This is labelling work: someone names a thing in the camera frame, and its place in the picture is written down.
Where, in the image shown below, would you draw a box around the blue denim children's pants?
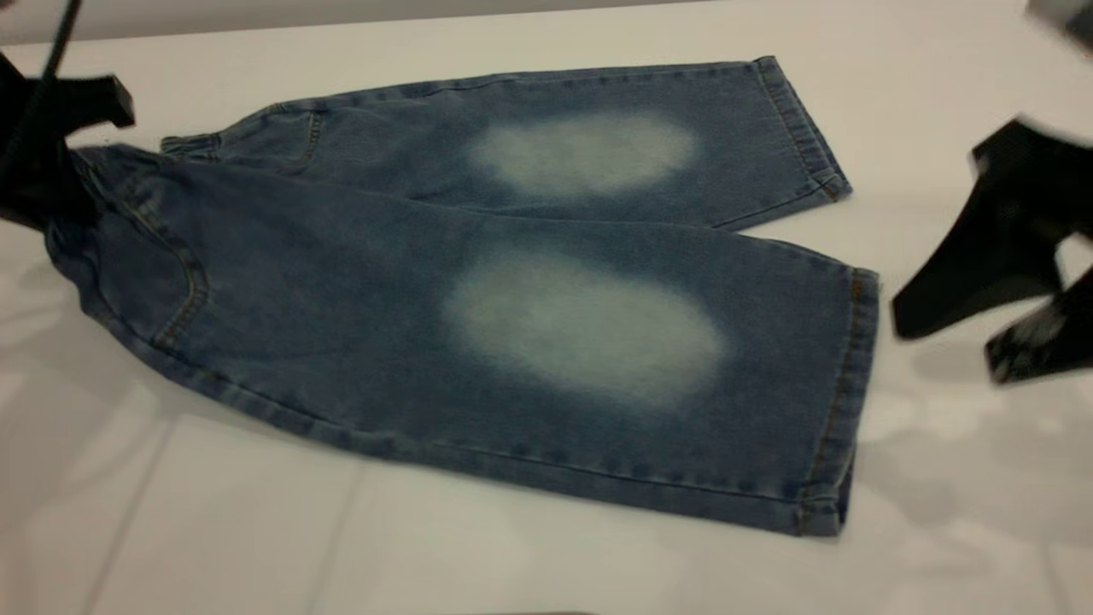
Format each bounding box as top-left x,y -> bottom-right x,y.
44,56 -> 880,539

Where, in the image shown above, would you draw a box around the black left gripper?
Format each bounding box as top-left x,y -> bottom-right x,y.
0,53 -> 136,231

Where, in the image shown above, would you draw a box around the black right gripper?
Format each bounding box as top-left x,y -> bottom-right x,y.
892,120 -> 1093,384

